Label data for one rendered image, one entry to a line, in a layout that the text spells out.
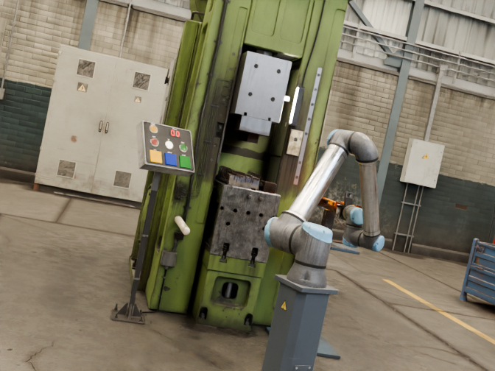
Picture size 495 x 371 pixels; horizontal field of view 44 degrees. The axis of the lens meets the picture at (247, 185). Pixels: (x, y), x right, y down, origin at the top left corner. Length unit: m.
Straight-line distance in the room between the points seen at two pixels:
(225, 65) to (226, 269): 1.32
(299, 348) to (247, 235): 1.21
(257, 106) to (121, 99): 5.32
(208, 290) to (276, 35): 1.71
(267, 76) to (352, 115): 6.59
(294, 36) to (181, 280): 1.78
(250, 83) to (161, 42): 6.00
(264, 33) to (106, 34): 5.91
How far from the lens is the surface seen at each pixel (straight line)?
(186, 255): 4.06
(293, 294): 2.83
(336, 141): 3.17
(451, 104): 11.26
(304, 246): 2.83
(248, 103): 3.89
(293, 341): 2.86
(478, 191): 11.62
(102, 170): 9.08
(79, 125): 9.08
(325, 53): 4.21
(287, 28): 4.16
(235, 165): 4.37
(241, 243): 3.89
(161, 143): 3.63
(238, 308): 4.00
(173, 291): 4.10
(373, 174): 3.19
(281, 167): 4.10
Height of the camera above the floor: 1.14
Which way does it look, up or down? 3 degrees down
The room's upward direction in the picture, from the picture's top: 12 degrees clockwise
